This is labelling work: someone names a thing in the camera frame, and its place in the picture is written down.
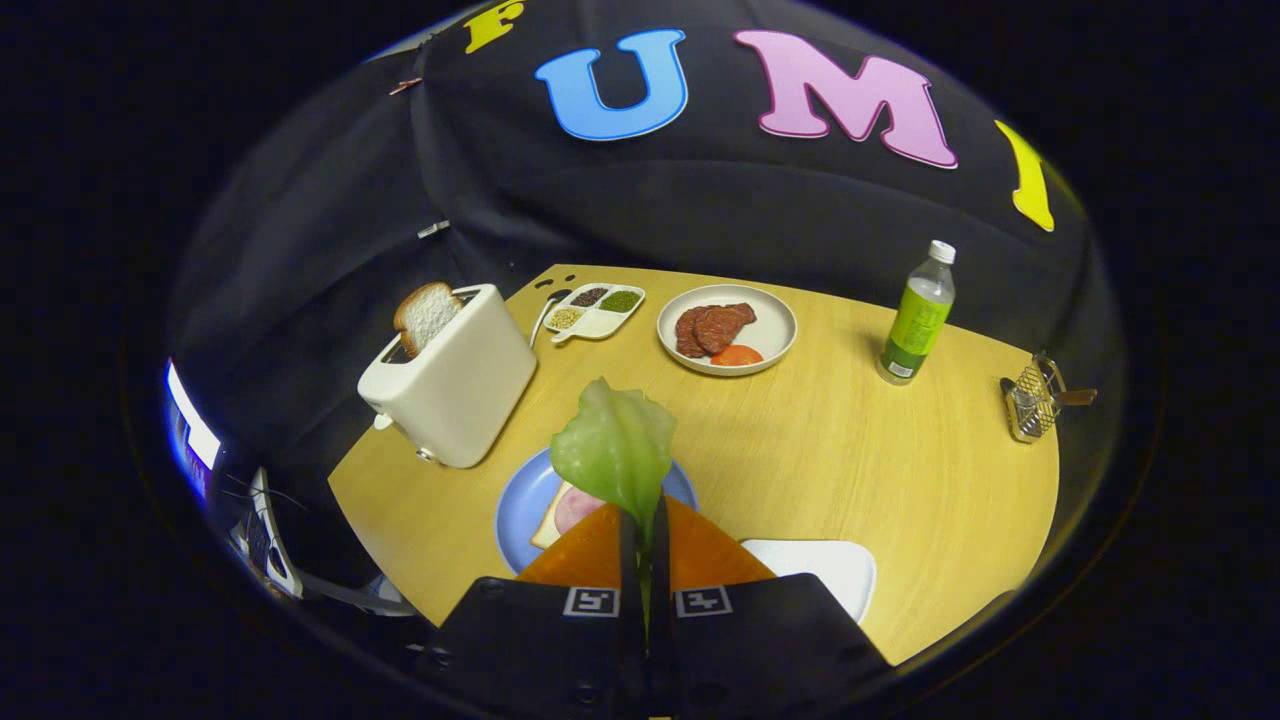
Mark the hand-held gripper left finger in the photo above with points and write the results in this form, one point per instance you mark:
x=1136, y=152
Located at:
x=540, y=640

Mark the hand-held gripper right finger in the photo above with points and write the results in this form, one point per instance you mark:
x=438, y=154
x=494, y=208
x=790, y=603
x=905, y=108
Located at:
x=760, y=640

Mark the green lettuce leaf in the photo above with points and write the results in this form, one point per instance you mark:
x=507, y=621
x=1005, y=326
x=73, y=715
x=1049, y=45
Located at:
x=615, y=450

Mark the bread slice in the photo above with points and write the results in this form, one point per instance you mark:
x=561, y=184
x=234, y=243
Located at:
x=545, y=530
x=427, y=315

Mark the white rectangular plate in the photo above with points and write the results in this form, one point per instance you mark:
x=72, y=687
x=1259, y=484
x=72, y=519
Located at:
x=820, y=570

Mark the blue round plate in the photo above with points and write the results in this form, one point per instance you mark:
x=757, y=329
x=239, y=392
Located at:
x=520, y=510

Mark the pink ham slice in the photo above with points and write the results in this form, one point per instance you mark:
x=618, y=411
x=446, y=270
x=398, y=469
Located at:
x=575, y=510

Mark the white toaster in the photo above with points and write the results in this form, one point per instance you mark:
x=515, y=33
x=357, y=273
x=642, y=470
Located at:
x=455, y=390

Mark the red tomato slice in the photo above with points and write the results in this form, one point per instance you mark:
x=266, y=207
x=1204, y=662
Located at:
x=737, y=356

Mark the brown meat slice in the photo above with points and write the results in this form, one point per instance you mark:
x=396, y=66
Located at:
x=686, y=335
x=722, y=325

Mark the round beige plate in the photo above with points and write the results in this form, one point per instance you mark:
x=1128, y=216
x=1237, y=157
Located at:
x=770, y=325

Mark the white divided condiment tray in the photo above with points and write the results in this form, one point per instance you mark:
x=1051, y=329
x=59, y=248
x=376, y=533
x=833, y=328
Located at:
x=600, y=323

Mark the green label plastic bottle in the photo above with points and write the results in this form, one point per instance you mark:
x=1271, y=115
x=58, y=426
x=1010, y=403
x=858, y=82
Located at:
x=915, y=325

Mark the bright lit panel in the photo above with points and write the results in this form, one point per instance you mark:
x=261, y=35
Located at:
x=192, y=425

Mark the white clip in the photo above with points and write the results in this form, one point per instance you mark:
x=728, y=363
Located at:
x=433, y=229

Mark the black backdrop cloth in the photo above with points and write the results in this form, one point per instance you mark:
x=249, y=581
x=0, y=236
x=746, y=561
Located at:
x=720, y=210

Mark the pink clip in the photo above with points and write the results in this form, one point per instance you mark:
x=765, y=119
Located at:
x=405, y=87

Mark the white metal frame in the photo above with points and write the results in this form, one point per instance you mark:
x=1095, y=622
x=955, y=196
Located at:
x=262, y=530

